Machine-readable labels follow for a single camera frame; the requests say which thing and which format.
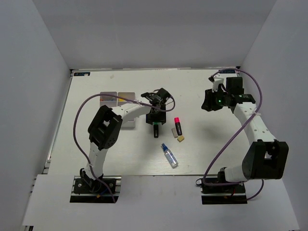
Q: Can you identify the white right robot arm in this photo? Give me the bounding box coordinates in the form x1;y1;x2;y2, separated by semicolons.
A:
201;77;289;192

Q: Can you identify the tan eraser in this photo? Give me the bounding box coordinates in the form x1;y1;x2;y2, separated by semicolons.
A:
177;136;184;142

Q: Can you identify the blue corner label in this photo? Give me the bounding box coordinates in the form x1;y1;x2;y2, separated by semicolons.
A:
74;72;90;77
219;69;236;74

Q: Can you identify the right blue corner label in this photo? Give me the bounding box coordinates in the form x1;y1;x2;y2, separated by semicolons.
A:
219;69;236;74

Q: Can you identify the left blue corner label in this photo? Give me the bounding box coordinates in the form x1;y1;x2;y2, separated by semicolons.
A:
74;72;90;77

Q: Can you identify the white right organizer tray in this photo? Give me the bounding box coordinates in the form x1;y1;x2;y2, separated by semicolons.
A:
117;92;136;129

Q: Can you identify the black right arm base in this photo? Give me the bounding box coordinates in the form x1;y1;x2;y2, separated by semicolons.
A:
195;178;247;205

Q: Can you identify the grey eraser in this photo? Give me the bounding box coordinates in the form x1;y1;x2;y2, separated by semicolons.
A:
171;128;178;138

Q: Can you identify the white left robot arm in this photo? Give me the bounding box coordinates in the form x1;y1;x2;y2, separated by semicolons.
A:
80;88;175;192

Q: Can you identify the green highlighter marker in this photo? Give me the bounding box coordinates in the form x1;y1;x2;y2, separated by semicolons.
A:
153;123;159;138

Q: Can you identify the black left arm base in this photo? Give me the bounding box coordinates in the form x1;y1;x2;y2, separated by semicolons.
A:
70;176;121;204

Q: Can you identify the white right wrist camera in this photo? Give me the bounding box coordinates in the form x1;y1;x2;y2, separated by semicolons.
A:
208;76;224;92

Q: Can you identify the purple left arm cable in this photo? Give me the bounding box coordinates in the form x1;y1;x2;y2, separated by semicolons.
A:
73;94;176;203

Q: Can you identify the pink highlighter marker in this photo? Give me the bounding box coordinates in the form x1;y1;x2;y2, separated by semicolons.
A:
174;117;182;136

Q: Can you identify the blue spray bottle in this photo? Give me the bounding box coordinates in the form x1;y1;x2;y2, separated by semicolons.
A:
161;143;178;168

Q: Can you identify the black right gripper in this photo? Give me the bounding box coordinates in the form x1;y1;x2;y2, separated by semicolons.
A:
202;87;231;112

